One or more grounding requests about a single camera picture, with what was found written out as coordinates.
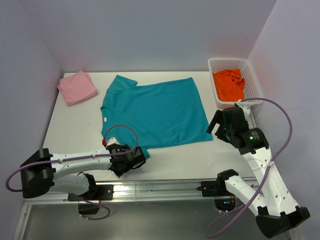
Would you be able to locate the orange t-shirt in basket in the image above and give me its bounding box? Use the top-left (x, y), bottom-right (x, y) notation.
top-left (212, 68), bottom-right (246, 102)

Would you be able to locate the aluminium mounting rail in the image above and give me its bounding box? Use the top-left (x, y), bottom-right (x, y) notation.
top-left (23, 176), bottom-right (266, 205)

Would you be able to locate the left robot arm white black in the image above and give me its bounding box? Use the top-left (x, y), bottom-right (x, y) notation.
top-left (20, 142), bottom-right (146, 200)

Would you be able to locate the folded pink t-shirt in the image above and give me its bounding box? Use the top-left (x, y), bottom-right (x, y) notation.
top-left (57, 70), bottom-right (98, 107)

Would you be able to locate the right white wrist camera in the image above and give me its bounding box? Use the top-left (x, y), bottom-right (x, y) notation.
top-left (235, 99), bottom-right (251, 119)

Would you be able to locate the white plastic basket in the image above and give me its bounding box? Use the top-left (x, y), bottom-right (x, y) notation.
top-left (207, 57), bottom-right (263, 109)

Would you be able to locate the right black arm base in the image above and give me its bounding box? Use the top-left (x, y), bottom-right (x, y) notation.
top-left (196, 180), bottom-right (228, 198)

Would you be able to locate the teal t-shirt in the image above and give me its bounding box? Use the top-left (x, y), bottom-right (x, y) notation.
top-left (100, 75), bottom-right (213, 157)

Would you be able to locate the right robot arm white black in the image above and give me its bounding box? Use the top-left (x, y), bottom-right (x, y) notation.
top-left (206, 106), bottom-right (311, 239)

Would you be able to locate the black box under rail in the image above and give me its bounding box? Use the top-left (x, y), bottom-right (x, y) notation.
top-left (78, 203), bottom-right (100, 216)

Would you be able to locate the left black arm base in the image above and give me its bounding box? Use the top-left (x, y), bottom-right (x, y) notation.
top-left (67, 184), bottom-right (114, 202)

